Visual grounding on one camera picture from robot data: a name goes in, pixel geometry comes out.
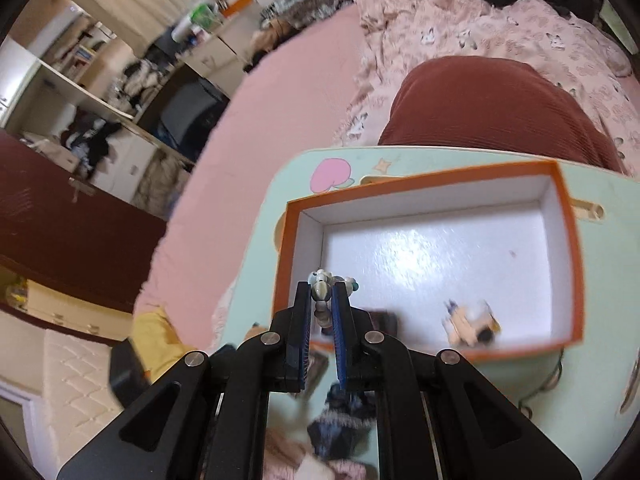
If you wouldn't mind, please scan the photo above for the orange gradient cardboard box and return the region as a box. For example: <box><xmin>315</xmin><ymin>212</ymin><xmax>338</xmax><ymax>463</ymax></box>
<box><xmin>272</xmin><ymin>162</ymin><xmax>585</xmax><ymax>362</ymax></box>

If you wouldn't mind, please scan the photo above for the pink floral quilt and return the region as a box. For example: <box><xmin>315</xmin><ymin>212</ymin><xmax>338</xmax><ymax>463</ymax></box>
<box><xmin>334</xmin><ymin>0</ymin><xmax>639</xmax><ymax>178</ymax></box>

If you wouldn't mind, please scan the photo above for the patterned clothes heap by drawers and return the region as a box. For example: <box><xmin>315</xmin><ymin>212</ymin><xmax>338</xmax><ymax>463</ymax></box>
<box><xmin>243</xmin><ymin>0</ymin><xmax>354</xmax><ymax>73</ymax></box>

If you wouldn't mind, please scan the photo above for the black lace fabric pouch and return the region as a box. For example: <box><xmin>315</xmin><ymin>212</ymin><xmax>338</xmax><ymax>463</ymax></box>
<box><xmin>307</xmin><ymin>382</ymin><xmax>376</xmax><ymax>460</ymax></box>

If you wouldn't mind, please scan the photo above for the small grey robot figurine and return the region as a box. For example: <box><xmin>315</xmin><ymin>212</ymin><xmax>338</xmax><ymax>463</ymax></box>
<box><xmin>307</xmin><ymin>269</ymin><xmax>359</xmax><ymax>335</ymax></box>

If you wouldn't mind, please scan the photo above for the white drawer cabinet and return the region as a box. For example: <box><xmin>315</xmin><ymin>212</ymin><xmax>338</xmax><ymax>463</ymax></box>
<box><xmin>184</xmin><ymin>14</ymin><xmax>258</xmax><ymax>98</ymax></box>

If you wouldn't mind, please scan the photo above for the dark red cushion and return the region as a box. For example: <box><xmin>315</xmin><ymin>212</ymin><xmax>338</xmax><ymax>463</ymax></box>
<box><xmin>378</xmin><ymin>56</ymin><xmax>625</xmax><ymax>174</ymax></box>

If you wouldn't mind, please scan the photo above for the small doll figurine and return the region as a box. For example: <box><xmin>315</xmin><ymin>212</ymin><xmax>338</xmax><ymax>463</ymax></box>
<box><xmin>442</xmin><ymin>300</ymin><xmax>501</xmax><ymax>348</ymax></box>

